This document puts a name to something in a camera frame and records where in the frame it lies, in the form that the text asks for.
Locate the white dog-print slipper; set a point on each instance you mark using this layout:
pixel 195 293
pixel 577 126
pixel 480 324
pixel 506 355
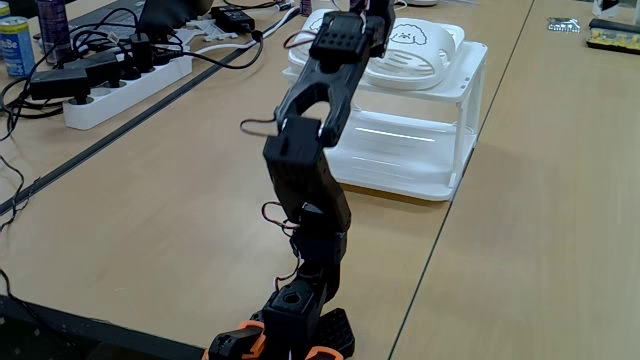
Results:
pixel 300 55
pixel 425 60

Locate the white plastic shoe rack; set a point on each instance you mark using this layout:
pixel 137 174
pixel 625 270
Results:
pixel 400 150

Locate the white flat device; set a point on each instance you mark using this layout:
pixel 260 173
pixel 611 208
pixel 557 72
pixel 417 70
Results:
pixel 420 2

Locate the white paper cup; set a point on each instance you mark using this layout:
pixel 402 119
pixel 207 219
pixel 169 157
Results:
pixel 325 4

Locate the black power adapter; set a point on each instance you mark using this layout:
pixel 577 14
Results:
pixel 231 19

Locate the silver foil packet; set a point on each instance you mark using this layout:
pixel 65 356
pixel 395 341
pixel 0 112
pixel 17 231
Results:
pixel 563 24

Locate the dark laptop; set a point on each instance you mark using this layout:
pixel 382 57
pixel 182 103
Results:
pixel 170 15

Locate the black and yellow box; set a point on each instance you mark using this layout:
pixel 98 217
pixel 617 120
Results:
pixel 614 36

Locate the clear plastic box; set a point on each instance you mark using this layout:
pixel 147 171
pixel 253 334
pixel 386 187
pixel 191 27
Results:
pixel 617 7

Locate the black power plug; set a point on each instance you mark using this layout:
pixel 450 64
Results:
pixel 141 50

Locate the white power strip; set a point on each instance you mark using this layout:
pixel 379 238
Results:
pixel 125 95

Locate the black plug adapter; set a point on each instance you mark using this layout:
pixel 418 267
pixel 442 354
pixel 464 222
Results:
pixel 57 82
pixel 97 67

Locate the tall purple drink can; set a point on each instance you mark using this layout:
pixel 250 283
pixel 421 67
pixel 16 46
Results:
pixel 54 30

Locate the orange table clamp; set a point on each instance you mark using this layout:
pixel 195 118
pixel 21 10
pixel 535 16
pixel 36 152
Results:
pixel 250 340
pixel 325 354

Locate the blue drink can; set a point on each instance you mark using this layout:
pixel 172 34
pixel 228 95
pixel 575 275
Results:
pixel 17 47

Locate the green-topped drink can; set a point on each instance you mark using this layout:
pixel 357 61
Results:
pixel 4 10

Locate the white printed bracket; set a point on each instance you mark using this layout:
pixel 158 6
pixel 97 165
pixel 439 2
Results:
pixel 210 31

